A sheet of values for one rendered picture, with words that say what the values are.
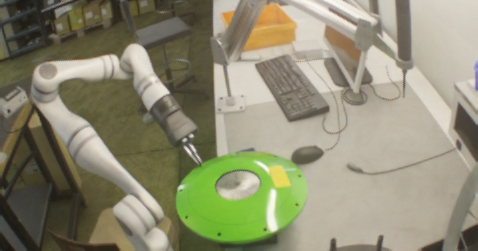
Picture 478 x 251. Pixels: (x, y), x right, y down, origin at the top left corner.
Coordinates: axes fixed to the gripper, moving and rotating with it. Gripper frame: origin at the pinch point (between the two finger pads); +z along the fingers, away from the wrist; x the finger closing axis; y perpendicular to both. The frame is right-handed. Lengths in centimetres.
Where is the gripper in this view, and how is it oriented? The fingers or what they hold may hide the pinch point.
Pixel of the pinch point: (200, 162)
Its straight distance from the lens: 107.6
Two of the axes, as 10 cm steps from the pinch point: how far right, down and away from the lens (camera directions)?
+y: 2.8, -4.8, -8.3
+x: 7.3, -4.6, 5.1
